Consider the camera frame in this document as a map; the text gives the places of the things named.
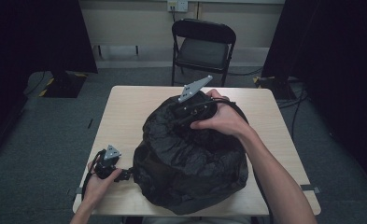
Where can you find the person's left hand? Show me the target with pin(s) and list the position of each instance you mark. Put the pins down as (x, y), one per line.
(97, 186)

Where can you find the black folding chair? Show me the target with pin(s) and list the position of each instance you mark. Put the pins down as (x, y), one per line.
(203, 51)

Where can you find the person's right hand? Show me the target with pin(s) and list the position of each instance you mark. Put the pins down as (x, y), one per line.
(224, 116)

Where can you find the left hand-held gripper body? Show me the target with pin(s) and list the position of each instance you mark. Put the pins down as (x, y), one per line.
(108, 163)

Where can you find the black plastic garbage bag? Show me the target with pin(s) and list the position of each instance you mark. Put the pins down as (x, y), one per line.
(190, 161)

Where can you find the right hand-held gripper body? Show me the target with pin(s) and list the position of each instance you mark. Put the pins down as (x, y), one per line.
(193, 99)

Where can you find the white wall outlet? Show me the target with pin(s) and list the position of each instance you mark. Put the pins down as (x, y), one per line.
(177, 5)

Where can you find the black curtain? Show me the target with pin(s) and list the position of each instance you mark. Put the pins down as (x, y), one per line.
(333, 62)
(31, 46)

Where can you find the black stand base yellow tape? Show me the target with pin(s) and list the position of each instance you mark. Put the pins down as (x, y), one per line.
(273, 85)
(64, 84)

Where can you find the grey tape strip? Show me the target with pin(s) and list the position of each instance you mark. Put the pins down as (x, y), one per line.
(78, 190)
(311, 188)

